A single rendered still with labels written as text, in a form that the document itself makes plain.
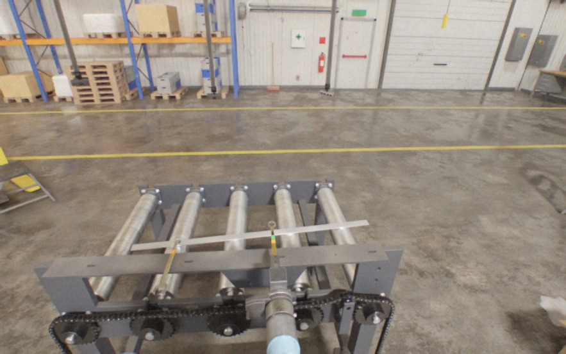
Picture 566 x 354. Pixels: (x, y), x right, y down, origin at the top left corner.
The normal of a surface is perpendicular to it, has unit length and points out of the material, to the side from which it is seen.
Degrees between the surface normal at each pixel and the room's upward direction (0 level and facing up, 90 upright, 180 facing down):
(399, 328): 0
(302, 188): 90
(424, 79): 90
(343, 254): 0
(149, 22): 90
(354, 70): 90
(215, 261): 0
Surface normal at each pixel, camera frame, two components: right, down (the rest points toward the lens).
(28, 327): 0.01, -0.88
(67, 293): 0.09, 0.47
